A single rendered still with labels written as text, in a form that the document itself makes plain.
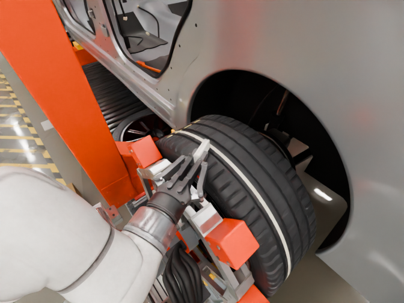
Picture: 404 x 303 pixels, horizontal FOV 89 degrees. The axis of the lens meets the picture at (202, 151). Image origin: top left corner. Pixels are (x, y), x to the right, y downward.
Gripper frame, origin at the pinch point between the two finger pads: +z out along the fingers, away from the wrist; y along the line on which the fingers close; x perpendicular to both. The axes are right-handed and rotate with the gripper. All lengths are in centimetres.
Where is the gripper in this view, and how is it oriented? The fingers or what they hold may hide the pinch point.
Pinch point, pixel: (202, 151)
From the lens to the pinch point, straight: 54.0
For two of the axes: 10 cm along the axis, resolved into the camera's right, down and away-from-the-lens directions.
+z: 4.2, -6.5, 6.3
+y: 9.1, 2.6, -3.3
